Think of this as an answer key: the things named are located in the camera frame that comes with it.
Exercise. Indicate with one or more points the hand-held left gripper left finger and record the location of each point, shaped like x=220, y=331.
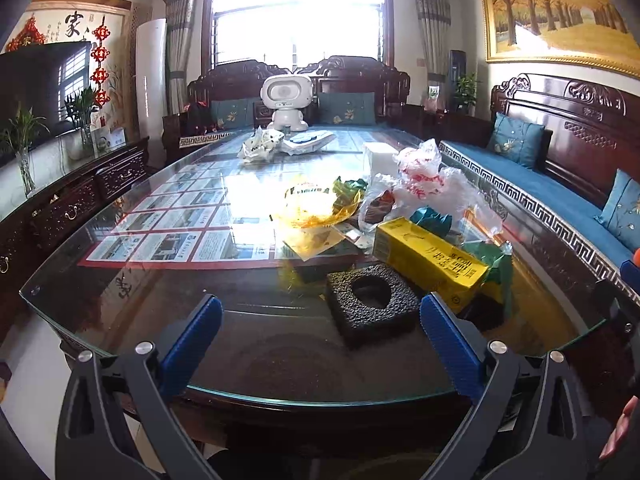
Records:
x=192, y=345

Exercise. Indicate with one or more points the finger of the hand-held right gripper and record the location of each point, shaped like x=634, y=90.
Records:
x=631, y=277
x=611, y=302

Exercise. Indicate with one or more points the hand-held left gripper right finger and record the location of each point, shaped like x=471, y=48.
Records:
x=450, y=345

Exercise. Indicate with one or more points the green foil wrapper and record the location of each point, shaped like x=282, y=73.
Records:
x=496, y=266

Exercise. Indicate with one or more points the yellow carton box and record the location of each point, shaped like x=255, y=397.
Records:
x=425, y=256

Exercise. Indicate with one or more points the black foam block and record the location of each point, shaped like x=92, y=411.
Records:
x=342, y=305

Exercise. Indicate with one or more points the person's right hand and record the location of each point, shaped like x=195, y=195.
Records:
x=625, y=427

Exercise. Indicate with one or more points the blue embroidered cushion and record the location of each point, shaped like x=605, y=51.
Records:
x=515, y=140
x=622, y=212

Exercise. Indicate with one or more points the carved wooden sofa blue seat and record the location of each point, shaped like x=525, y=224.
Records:
x=550, y=190

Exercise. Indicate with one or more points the dark wooden glass-top table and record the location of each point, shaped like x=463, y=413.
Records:
x=300, y=410

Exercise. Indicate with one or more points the teal foil wrapper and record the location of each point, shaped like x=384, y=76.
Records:
x=431, y=218

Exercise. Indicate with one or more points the printed sheets under glass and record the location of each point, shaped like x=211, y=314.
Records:
x=180, y=210

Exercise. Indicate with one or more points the flat yellow packet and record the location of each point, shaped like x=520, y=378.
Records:
x=320, y=247

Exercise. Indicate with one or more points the red print plastic bag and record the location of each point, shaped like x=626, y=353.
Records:
x=430, y=175

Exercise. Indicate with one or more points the yellow transparent plastic wrap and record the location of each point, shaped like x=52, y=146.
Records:
x=305, y=206

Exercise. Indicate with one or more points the green yellow snack wrapper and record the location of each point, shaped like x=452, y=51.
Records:
x=347, y=190

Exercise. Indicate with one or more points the dark carved wooden cabinet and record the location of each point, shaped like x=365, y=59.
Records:
x=65, y=205

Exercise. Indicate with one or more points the white paper box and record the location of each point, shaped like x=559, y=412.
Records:
x=380, y=160

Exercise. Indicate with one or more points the white crumpled bag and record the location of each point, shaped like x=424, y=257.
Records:
x=260, y=146

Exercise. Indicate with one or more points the small white box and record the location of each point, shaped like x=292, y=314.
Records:
x=110, y=139

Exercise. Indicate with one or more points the white flat tray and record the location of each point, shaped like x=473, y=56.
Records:
x=307, y=142

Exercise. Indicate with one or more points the teal embroidered cushion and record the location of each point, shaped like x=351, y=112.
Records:
x=347, y=109
x=230, y=112

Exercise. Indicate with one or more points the potted green plant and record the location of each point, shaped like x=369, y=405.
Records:
x=467, y=90

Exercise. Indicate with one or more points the bamboo plant in glass vase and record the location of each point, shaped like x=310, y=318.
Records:
x=84, y=110
x=22, y=160

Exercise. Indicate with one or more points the white tower air conditioner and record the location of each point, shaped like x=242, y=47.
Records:
x=150, y=85

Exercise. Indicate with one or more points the white robot toy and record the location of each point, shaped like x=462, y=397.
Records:
x=287, y=95

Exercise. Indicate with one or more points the gold framed tree painting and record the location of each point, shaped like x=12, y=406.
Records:
x=550, y=10

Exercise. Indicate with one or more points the black television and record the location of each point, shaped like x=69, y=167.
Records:
x=35, y=90

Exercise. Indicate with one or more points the patterned grey curtain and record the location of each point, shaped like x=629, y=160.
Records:
x=432, y=25
x=180, y=40

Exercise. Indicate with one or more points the large window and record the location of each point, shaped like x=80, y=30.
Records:
x=300, y=20

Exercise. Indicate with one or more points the framed calligraphy wall art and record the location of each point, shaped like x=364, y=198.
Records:
x=65, y=25

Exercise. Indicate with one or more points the red paper wall ornament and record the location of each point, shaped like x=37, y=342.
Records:
x=27, y=37

